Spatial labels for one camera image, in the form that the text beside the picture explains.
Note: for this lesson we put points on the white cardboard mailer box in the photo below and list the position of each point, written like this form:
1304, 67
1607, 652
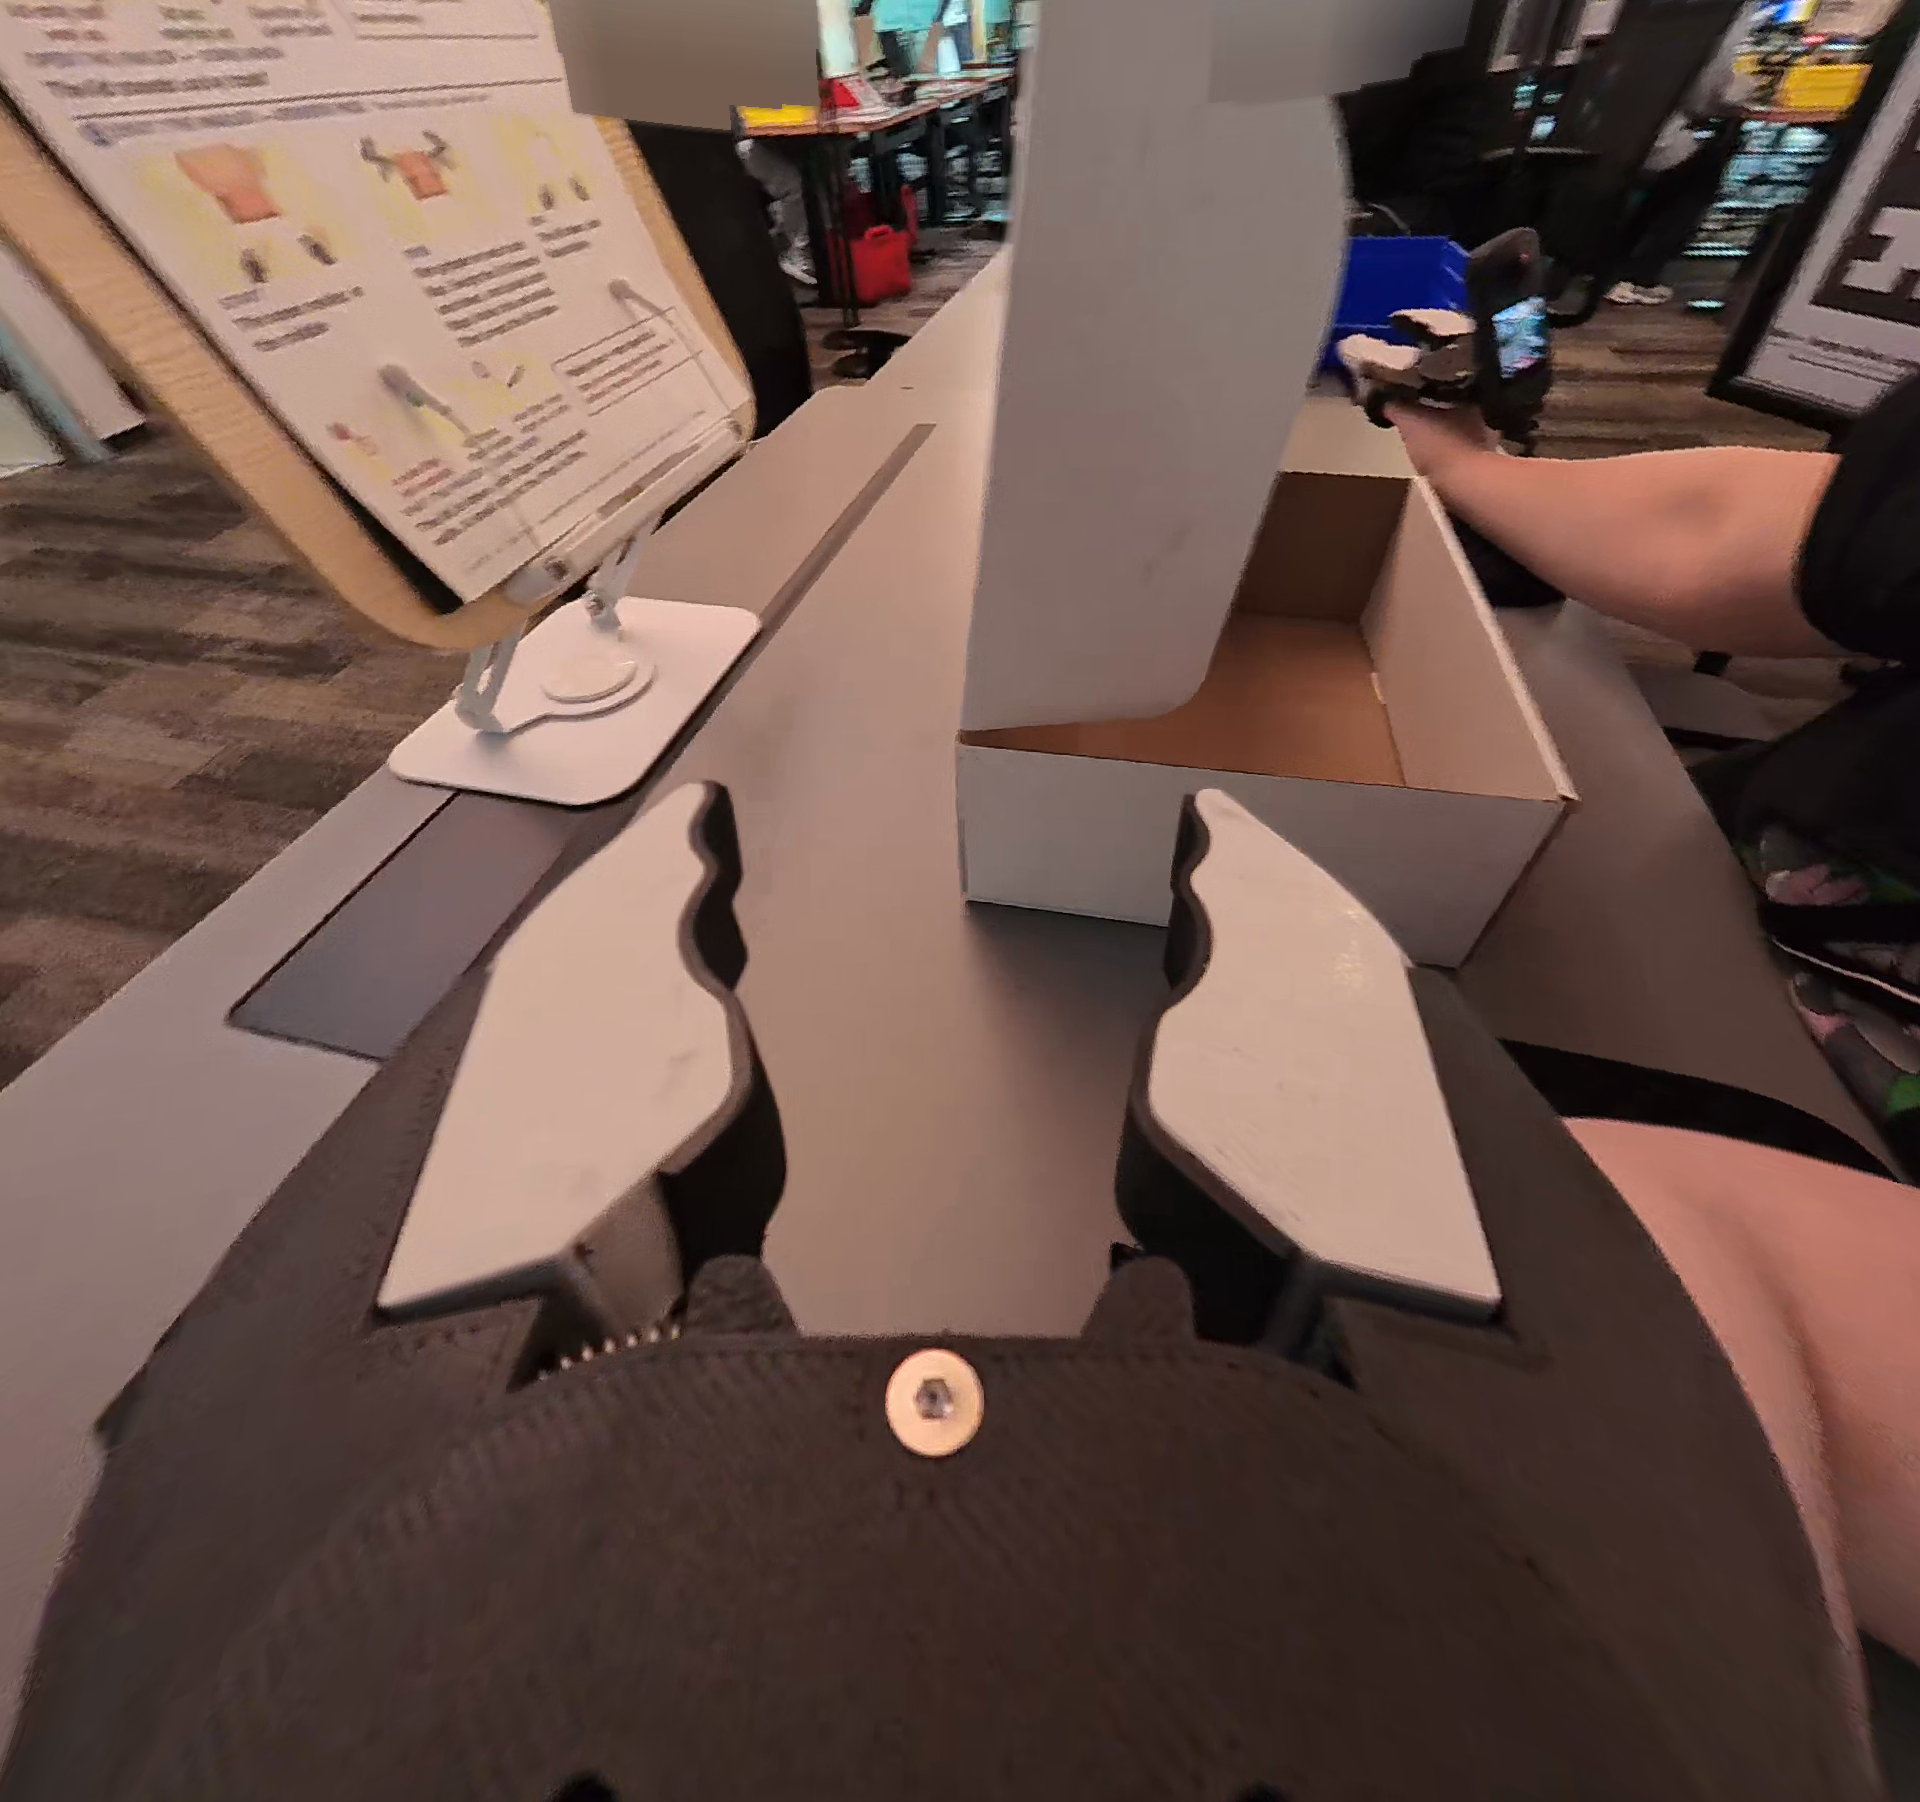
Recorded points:
1139, 409

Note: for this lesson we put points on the person's bare leg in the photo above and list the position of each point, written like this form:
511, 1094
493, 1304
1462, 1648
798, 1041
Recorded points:
1772, 1308

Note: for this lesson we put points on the red container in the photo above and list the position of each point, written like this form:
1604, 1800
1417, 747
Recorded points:
882, 265

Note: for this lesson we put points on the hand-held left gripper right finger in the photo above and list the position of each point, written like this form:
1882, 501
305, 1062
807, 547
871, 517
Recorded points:
1305, 1082

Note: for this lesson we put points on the black framed marker sign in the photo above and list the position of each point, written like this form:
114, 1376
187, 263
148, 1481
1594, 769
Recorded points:
1860, 272

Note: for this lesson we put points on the printed instruction sheet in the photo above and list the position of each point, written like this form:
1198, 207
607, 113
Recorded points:
374, 256

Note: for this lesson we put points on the person's right hand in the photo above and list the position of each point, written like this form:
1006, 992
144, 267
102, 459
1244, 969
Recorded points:
1440, 446

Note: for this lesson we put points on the person's right forearm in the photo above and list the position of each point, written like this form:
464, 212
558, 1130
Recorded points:
1650, 544

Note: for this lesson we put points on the person's black patterned clothing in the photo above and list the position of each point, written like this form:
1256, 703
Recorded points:
1874, 544

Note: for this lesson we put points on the wooden document stand white base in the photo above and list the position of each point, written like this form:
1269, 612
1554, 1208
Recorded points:
602, 721

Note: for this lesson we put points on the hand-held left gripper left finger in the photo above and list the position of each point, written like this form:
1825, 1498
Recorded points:
584, 1082

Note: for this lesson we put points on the blue bin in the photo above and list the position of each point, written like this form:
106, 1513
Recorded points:
1396, 288

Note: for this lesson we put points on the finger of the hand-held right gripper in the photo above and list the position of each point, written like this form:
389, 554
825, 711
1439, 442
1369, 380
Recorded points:
1427, 325
1380, 365

